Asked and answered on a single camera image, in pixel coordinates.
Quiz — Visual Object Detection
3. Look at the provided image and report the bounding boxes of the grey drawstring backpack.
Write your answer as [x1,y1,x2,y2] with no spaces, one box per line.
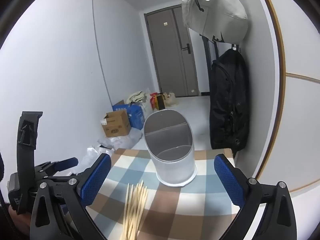
[181,0,248,43]

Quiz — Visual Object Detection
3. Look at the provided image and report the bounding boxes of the brown cardboard box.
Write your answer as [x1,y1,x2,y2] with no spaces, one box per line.
[101,110,132,138]

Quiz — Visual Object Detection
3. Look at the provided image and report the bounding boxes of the white plastic utensil holder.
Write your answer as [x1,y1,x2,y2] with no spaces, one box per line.
[143,109,197,188]

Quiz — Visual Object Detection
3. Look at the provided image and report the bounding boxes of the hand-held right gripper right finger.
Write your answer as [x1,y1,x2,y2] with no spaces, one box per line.
[214,154,298,240]

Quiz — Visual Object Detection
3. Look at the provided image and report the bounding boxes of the black backpack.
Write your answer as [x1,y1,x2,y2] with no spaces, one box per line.
[209,48,250,155]

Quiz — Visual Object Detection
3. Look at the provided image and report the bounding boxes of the white plastic bag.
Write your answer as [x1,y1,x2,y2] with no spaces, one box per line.
[139,87,153,116]

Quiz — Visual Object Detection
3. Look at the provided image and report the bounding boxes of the grey double door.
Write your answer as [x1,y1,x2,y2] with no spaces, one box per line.
[144,4,200,98]

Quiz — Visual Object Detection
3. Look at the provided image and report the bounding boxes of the white wardrobe with wood trim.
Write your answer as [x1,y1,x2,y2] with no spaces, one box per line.
[250,0,320,200]

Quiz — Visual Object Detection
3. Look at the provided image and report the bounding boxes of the cream folded cloth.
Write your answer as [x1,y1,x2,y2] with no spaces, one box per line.
[129,91,150,103]

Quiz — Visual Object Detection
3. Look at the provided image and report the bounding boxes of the beige shopping bag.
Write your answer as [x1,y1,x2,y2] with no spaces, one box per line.
[164,92,179,106]

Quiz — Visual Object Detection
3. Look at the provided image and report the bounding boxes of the blue cardboard box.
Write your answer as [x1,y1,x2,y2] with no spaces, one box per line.
[112,100,145,130]

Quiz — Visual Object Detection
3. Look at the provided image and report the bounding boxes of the person's left hand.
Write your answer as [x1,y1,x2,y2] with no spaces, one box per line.
[8,204,31,235]

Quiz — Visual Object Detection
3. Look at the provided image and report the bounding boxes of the grey plastic mailing bag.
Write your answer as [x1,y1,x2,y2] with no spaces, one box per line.
[99,129,143,151]

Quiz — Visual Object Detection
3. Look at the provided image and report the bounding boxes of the checked blue brown cloth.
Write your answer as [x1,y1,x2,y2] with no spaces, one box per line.
[86,148,265,240]

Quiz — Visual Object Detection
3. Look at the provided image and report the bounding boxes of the crumpled clear plastic bags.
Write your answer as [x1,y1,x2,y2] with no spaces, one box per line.
[82,145,116,176]

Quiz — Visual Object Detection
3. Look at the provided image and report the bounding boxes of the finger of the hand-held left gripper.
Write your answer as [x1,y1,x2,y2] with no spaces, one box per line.
[34,157,79,180]

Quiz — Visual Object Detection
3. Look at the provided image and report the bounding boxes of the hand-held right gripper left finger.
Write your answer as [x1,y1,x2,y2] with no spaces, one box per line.
[29,153,112,240]

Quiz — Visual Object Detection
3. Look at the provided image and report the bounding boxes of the red and yellow bag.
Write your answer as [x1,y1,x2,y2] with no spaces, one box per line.
[150,92,165,111]

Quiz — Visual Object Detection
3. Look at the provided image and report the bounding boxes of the bundle of wooden chopsticks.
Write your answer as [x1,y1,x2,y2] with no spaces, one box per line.
[121,180,148,240]

